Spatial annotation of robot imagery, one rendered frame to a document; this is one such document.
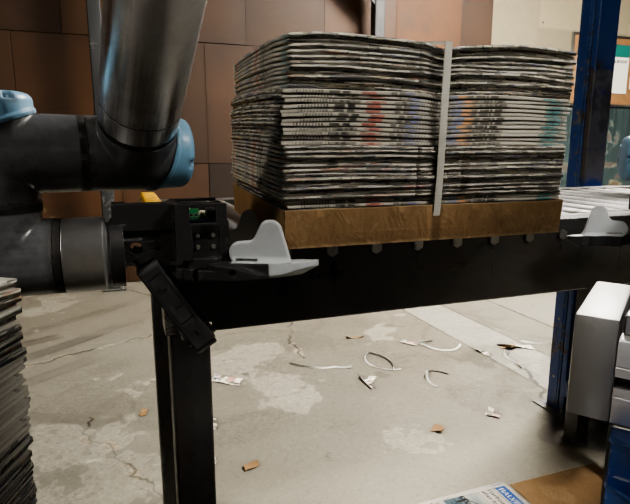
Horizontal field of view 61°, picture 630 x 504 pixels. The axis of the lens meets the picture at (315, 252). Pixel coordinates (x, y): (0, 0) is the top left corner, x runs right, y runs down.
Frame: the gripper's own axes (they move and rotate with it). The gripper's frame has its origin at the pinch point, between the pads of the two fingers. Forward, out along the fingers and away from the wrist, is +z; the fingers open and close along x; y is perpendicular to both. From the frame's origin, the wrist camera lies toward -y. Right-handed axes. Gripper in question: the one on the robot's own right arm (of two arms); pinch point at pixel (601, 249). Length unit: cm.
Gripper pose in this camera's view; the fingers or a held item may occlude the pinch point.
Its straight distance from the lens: 84.8
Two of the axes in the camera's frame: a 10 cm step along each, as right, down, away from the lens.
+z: -9.3, 0.7, -3.5
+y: 0.0, -9.8, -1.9
